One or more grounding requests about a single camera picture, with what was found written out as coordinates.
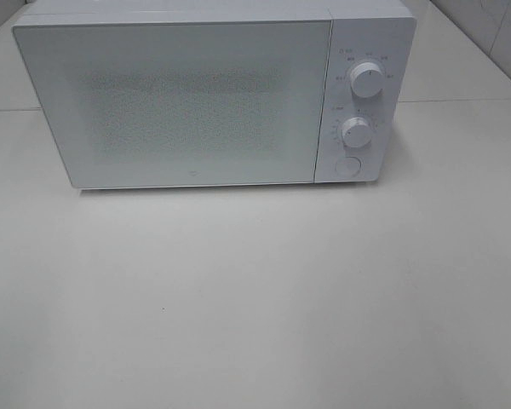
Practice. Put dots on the white microwave door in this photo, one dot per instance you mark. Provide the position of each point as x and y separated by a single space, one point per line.
181 105

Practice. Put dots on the white microwave oven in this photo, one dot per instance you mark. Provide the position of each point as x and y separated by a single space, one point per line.
378 31

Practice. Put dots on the white timer knob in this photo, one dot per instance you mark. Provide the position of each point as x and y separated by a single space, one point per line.
356 132

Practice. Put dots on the white power knob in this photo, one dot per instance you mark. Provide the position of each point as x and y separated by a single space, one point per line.
366 79

